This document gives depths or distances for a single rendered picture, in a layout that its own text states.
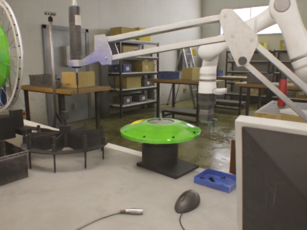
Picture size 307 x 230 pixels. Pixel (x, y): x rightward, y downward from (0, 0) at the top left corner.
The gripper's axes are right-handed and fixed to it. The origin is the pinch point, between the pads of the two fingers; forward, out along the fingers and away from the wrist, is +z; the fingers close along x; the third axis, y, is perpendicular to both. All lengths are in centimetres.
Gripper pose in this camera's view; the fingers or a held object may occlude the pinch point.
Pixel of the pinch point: (211, 134)
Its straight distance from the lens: 116.1
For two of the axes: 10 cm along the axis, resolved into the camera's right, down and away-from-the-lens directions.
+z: 0.0, 9.8, 1.9
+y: -8.5, -1.0, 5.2
